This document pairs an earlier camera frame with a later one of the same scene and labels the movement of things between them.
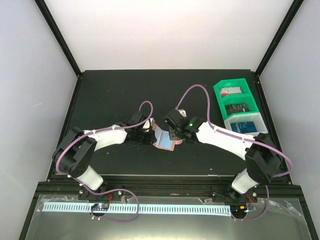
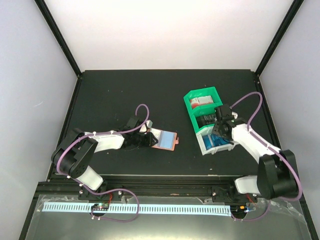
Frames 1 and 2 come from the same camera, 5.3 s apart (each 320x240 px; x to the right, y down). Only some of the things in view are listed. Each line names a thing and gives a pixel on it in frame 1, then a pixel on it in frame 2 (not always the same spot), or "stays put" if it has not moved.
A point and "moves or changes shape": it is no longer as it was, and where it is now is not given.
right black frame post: x=294 y=9 stays put
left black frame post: x=60 y=36 stays put
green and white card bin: x=238 y=107 -> x=201 y=104
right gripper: x=172 y=134 -> x=215 y=130
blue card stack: x=245 y=127 moves or changes shape
